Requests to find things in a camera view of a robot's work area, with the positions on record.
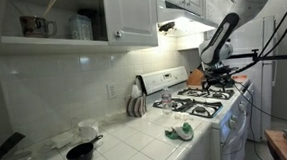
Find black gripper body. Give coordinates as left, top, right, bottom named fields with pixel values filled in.
left=204, top=64, right=233, bottom=82

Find white cupboard door with knob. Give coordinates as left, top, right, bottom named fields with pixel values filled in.
left=103, top=0, right=159, bottom=50

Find dark teal kettle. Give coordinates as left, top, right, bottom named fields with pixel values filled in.
left=217, top=76, right=236, bottom=89

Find wooden knife block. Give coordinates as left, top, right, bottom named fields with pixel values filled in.
left=186, top=67, right=207, bottom=87

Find white refrigerator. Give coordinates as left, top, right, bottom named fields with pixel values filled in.
left=239, top=15, right=285, bottom=143

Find white crumpled paper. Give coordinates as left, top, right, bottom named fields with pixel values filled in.
left=174, top=110, right=192, bottom=122

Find white gas stove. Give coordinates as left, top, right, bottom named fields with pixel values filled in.
left=139, top=61, right=260, bottom=160

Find clear plastic water bottle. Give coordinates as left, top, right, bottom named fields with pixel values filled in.
left=159, top=84, right=174, bottom=117

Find green white cloth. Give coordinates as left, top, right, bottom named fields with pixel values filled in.
left=163, top=121, right=195, bottom=143

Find white range hood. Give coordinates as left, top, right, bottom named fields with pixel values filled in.
left=155, top=0, right=220, bottom=40

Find white tissue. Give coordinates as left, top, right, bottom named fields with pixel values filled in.
left=130, top=83, right=143, bottom=99

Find striped tissue box cover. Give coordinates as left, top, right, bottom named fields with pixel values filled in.
left=124, top=93, right=149, bottom=119

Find white printed mug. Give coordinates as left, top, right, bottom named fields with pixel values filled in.
left=77, top=118, right=101, bottom=142

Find blue glass jar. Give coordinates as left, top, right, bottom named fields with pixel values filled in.
left=68, top=12, right=94, bottom=42

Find small black measuring cup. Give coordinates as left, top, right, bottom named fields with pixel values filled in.
left=64, top=134, right=105, bottom=160

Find white folded paper towel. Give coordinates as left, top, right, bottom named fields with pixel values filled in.
left=47, top=129, right=78, bottom=150

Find wooden chopsticks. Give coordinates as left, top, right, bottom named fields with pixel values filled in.
left=41, top=0, right=58, bottom=18

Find brown ceramic mug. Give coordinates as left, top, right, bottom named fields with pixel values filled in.
left=18, top=13, right=59, bottom=40

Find black camera boom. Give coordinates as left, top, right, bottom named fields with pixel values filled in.
left=228, top=46, right=287, bottom=65

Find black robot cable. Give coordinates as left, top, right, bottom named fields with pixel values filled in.
left=227, top=0, right=287, bottom=128

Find white wall outlet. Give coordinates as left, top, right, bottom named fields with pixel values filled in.
left=106, top=82, right=119, bottom=100

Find white wall cupboard shelf unit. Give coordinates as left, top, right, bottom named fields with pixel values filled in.
left=0, top=0, right=143, bottom=62

